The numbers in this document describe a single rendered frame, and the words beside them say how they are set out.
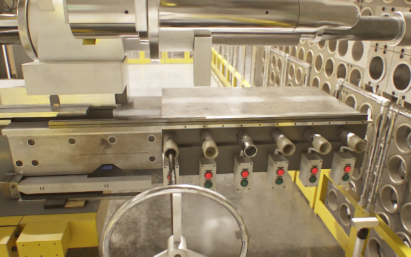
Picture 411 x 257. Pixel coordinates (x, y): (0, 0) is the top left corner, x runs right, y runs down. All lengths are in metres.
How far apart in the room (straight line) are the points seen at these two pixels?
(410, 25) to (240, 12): 1.00
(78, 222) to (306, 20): 1.24
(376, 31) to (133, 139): 1.32
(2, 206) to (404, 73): 2.52
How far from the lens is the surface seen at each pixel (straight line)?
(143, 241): 2.32
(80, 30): 1.29
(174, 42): 1.58
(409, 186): 3.12
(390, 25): 1.97
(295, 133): 1.72
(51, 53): 1.58
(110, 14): 1.25
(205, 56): 1.58
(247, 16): 1.30
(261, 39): 1.70
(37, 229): 1.56
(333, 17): 1.43
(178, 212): 0.86
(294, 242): 2.37
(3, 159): 1.84
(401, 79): 2.66
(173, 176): 1.23
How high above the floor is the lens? 1.48
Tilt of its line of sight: 21 degrees down
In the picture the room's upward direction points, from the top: 1 degrees clockwise
